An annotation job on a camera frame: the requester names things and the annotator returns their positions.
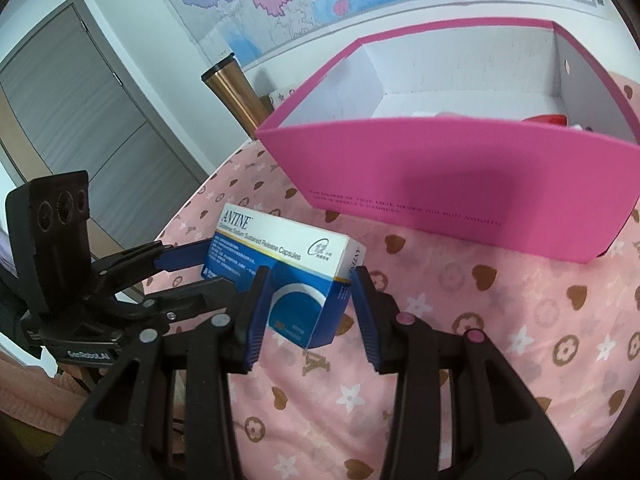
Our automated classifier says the blue white medicine box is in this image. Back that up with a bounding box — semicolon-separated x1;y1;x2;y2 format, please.
201;204;367;349

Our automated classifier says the red spiral toy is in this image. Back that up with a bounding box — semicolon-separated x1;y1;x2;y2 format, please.
523;114;568;127

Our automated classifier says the pink sweater left sleeve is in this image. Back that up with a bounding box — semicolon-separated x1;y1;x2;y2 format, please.
0;353;88;436

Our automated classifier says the pink patterned tablecloth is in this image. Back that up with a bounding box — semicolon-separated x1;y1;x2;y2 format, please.
142;71;640;480

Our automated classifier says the grey door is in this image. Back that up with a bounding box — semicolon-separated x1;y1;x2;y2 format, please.
1;0;206;257

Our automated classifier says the copper thermos bottle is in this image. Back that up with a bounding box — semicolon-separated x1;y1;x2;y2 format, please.
201;52;273;140

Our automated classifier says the pink cardboard box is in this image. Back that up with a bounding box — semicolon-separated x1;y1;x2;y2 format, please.
257;18;639;262

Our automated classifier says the black tracking camera left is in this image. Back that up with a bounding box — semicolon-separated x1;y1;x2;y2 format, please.
6;170;94;315

